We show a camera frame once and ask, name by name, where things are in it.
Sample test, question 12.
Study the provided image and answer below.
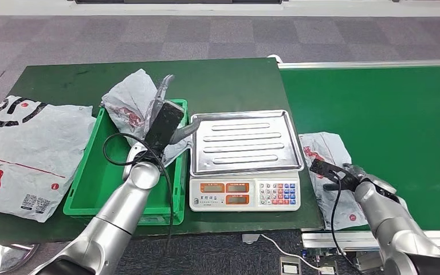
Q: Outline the small green circuit board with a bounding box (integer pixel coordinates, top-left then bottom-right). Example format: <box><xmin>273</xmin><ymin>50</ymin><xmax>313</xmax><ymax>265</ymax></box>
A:
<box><xmin>301</xmin><ymin>246</ymin><xmax>344</xmax><ymax>265</ymax></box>

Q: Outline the white electronic scale base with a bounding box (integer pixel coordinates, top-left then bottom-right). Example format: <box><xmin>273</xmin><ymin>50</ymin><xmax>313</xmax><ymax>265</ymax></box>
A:
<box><xmin>188</xmin><ymin>171</ymin><xmax>301</xmax><ymax>212</ymax></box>

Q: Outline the thin white floor cable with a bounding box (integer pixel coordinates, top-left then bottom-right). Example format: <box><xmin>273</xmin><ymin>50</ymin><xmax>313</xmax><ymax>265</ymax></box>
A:
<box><xmin>260</xmin><ymin>233</ymin><xmax>335</xmax><ymax>274</ymax></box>

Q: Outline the black camera cable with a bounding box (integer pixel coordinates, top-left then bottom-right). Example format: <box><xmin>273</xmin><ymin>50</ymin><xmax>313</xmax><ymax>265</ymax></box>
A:
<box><xmin>330</xmin><ymin>176</ymin><xmax>361</xmax><ymax>274</ymax></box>
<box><xmin>103</xmin><ymin>132</ymin><xmax>175</xmax><ymax>275</ymax></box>

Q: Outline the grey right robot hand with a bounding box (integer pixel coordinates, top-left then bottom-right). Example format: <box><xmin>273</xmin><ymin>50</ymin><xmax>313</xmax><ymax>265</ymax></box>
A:
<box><xmin>322</xmin><ymin>163</ymin><xmax>367</xmax><ymax>193</ymax></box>

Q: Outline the grey parcel bag black print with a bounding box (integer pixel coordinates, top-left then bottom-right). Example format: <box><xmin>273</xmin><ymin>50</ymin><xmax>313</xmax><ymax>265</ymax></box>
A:
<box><xmin>298</xmin><ymin>132</ymin><xmax>408</xmax><ymax>231</ymax></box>

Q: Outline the green plastic crate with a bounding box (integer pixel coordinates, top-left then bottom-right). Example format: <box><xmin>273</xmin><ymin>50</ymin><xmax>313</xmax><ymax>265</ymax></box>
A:
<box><xmin>62</xmin><ymin>99</ymin><xmax>189</xmax><ymax>226</ymax></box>

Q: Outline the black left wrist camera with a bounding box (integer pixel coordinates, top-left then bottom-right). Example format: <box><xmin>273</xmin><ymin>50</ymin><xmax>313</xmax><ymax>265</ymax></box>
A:
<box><xmin>144</xmin><ymin>100</ymin><xmax>186</xmax><ymax>152</ymax></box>

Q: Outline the green conveyor belt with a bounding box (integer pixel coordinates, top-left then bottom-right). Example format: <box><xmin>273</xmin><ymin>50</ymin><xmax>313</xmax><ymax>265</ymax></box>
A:
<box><xmin>277</xmin><ymin>58</ymin><xmax>440</xmax><ymax>266</ymax></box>

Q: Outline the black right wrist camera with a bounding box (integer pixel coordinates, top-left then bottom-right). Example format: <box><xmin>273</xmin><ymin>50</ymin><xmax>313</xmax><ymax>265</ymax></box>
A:
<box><xmin>309</xmin><ymin>158</ymin><xmax>358</xmax><ymax>191</ymax></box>

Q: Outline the black right camera cable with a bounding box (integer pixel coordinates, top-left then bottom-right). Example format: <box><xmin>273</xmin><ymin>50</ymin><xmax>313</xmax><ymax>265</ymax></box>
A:
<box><xmin>330</xmin><ymin>176</ymin><xmax>361</xmax><ymax>274</ymax></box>

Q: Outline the small grey parcel bag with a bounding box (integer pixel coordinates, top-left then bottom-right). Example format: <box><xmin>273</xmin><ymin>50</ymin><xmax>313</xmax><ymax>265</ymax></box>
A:
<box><xmin>101</xmin><ymin>68</ymin><xmax>194</xmax><ymax>168</ymax></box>

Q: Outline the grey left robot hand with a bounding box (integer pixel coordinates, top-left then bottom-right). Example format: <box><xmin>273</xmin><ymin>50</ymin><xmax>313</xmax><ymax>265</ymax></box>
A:
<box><xmin>144</xmin><ymin>74</ymin><xmax>202</xmax><ymax>146</ymax></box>

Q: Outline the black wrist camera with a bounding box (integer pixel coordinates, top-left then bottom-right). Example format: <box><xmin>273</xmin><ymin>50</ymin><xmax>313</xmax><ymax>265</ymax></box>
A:
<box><xmin>144</xmin><ymin>100</ymin><xmax>186</xmax><ymax>152</ymax></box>
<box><xmin>309</xmin><ymin>158</ymin><xmax>358</xmax><ymax>191</ymax></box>

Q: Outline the shiny chrome round base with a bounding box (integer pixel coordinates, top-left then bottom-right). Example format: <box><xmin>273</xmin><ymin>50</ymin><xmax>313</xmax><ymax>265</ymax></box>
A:
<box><xmin>0</xmin><ymin>243</ymin><xmax>40</xmax><ymax>275</ymax></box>

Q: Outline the black left camera cable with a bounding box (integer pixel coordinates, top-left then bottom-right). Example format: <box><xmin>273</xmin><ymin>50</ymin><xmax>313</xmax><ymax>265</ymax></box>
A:
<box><xmin>103</xmin><ymin>132</ymin><xmax>175</xmax><ymax>275</ymax></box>

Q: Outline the steel weighing tray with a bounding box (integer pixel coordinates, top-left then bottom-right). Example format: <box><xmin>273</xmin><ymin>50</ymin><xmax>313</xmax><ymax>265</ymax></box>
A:
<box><xmin>189</xmin><ymin>109</ymin><xmax>305</xmax><ymax>177</ymax></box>

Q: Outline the large flat grey mailer bag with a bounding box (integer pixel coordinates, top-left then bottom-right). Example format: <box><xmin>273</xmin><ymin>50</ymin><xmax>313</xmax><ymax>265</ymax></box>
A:
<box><xmin>0</xmin><ymin>95</ymin><xmax>97</xmax><ymax>223</ymax></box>

